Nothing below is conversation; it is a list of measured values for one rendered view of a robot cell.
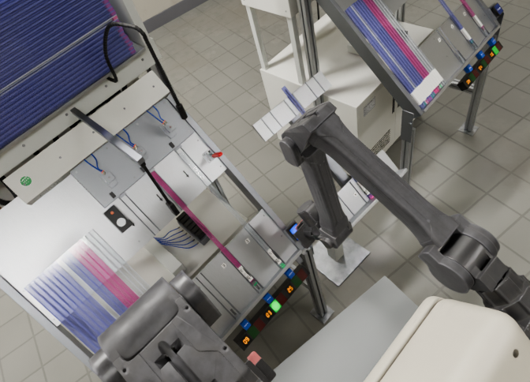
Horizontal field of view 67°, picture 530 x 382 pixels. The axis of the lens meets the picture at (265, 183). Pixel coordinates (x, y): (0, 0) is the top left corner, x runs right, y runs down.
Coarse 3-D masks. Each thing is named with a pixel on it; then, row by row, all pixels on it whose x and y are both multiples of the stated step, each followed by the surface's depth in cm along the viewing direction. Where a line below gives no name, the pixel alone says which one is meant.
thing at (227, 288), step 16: (256, 224) 134; (272, 224) 136; (240, 240) 131; (272, 240) 135; (288, 240) 138; (224, 256) 128; (240, 256) 130; (256, 256) 133; (288, 256) 137; (208, 272) 126; (224, 272) 128; (240, 272) 130; (256, 272) 132; (272, 272) 134; (208, 288) 126; (224, 288) 127; (240, 288) 129; (256, 288) 132; (224, 304) 127; (240, 304) 129; (224, 320) 127
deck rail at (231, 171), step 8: (168, 96) 125; (176, 104) 126; (192, 120) 127; (192, 128) 128; (200, 128) 128; (200, 136) 128; (208, 144) 128; (224, 160) 130; (232, 168) 131; (232, 176) 134; (240, 176) 132; (240, 184) 133; (248, 184) 133; (248, 192) 133; (256, 192) 133; (256, 200) 133; (264, 208) 134; (272, 216) 135; (280, 224) 136
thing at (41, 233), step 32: (192, 160) 127; (64, 192) 112; (128, 192) 119; (192, 192) 126; (0, 224) 106; (32, 224) 109; (64, 224) 112; (96, 224) 115; (160, 224) 122; (0, 256) 105; (32, 256) 108; (128, 256) 117
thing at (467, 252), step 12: (456, 240) 71; (468, 240) 70; (444, 252) 70; (456, 252) 69; (468, 252) 69; (480, 252) 69; (468, 264) 68; (480, 264) 68; (492, 264) 68; (504, 264) 68; (480, 276) 67; (492, 276) 67; (480, 288) 68; (492, 288) 67
